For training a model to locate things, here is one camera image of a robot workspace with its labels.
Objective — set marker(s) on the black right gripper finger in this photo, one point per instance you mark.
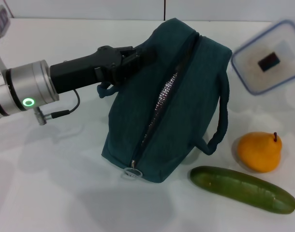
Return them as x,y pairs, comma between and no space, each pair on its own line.
269,61

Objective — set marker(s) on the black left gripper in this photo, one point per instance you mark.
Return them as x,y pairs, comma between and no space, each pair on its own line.
84,70

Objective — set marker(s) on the clear plastic box blue lid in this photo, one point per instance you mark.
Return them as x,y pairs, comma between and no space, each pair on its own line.
246,62

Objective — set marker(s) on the dark teal fabric bag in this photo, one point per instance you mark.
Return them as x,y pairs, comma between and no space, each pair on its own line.
198,96

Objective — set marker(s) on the orange yellow pear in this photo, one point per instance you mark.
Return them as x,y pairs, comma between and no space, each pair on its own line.
258,154

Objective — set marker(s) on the green cucumber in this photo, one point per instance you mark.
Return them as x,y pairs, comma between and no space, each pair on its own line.
241,188

